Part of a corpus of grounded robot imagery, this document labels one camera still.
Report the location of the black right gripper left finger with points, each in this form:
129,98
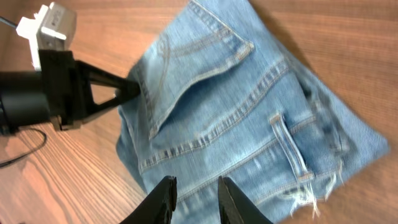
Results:
158,206

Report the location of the light blue denim jeans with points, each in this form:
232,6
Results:
221,96

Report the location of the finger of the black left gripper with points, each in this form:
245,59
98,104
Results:
100,91

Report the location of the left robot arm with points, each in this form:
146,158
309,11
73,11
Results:
23,101

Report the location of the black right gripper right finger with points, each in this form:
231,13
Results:
235,207

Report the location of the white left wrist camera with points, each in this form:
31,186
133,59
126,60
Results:
52,28

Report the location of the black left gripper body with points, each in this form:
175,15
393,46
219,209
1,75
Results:
67,86

